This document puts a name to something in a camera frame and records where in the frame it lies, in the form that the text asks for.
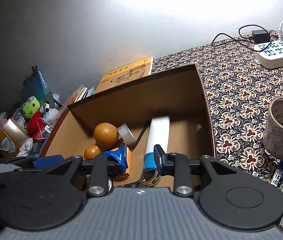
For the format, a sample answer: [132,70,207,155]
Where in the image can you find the green frog plush toy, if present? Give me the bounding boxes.
[23,96,43,134]

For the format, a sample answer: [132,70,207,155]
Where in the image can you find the white power strip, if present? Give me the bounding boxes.
[253,41,283,69]

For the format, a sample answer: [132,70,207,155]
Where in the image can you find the teal pouch with clips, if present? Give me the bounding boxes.
[21,66,47,105]

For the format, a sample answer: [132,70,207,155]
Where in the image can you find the black thin cable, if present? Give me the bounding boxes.
[210,24,270,53]

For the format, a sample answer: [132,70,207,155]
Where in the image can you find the brown cardboard box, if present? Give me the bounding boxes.
[41,64,216,186]

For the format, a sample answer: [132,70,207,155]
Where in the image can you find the crumpled white paper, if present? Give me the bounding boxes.
[17,138,33,157]

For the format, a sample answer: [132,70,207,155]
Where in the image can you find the black power adapter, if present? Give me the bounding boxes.
[252,30,270,44]

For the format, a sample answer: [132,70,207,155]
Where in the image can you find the metal nail clipper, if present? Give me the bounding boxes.
[119,168,161,188]

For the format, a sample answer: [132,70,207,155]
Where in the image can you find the floral patterned tablecloth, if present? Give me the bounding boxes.
[152,33,283,182]

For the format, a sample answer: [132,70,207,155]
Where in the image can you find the yellow book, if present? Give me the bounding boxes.
[95,56,154,93]

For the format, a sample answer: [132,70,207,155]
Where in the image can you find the white tube blue cap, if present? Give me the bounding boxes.
[143,116,170,171]

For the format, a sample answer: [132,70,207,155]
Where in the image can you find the white panda plush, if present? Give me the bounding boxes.
[39,103,58,122]

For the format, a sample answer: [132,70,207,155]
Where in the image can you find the stack of books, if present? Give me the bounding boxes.
[62,85,95,106]

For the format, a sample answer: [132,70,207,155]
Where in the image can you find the brown gourd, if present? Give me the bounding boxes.
[84,122,119,160]

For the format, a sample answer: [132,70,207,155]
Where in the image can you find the blue whiteboard marker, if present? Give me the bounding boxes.
[271,160,283,187]

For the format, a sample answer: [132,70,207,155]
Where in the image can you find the small clear tape roll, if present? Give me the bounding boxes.
[117,124,136,146]

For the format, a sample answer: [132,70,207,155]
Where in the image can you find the orange tape measure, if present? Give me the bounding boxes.
[114,147,132,181]

